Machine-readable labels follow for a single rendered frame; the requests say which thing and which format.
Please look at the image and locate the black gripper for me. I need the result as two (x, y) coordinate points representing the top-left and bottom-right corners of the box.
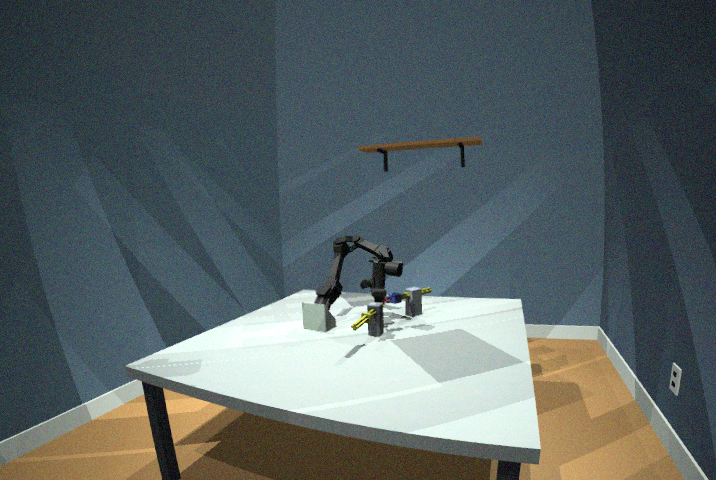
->
(371, 273), (387, 303)

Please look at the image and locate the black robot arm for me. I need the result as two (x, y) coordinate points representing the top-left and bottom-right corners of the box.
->
(313, 235), (404, 310)

